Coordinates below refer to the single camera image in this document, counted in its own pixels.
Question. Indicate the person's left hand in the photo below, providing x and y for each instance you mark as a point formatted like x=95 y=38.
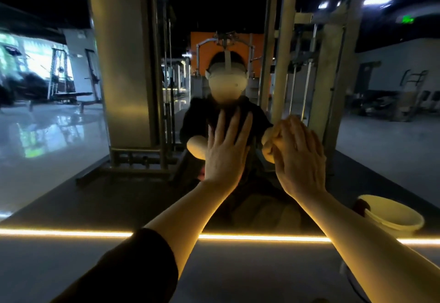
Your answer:
x=227 y=158

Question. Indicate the person's right hand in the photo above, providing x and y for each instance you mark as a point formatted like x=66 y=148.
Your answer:
x=301 y=165

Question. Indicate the large wall mirror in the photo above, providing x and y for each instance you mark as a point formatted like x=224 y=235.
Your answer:
x=55 y=148

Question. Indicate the person's left forearm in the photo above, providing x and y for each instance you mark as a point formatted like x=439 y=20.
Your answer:
x=189 y=224

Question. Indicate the person's right forearm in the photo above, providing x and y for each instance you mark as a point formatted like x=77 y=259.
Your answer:
x=375 y=258

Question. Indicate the white plastic basin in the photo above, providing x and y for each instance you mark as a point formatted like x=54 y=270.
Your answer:
x=392 y=213

